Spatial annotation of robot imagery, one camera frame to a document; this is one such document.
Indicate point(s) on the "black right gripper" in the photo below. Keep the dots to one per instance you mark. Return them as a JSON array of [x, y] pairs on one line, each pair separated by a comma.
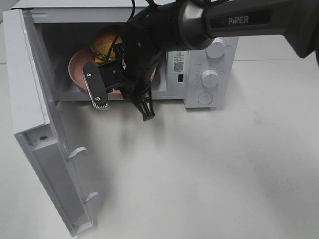
[[151, 32]]

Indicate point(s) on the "round white door button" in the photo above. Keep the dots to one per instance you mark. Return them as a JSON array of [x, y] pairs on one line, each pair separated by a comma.
[[205, 98]]

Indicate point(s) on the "burger with lettuce and cheese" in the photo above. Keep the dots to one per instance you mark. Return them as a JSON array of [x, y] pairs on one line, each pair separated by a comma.
[[102, 42]]

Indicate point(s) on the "pink round plate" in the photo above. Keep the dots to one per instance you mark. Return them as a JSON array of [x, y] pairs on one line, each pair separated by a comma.
[[76, 64]]

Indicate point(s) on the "white microwave door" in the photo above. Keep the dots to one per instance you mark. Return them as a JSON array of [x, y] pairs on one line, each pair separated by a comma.
[[37, 125]]

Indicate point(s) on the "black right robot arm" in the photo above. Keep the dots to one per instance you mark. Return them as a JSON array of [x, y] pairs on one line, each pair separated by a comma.
[[186, 25]]

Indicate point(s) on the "white microwave oven body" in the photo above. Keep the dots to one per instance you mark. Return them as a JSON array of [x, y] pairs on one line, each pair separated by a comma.
[[67, 26]]

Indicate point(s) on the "lower white microwave knob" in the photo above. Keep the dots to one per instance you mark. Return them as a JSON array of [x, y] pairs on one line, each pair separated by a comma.
[[209, 78]]

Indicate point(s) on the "white microwave knob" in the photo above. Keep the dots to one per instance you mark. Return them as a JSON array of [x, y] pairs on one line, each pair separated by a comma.
[[216, 49], [209, 78]]

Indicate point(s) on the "upper white microwave knob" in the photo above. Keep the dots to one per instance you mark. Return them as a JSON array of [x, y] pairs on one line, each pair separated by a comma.
[[216, 49]]

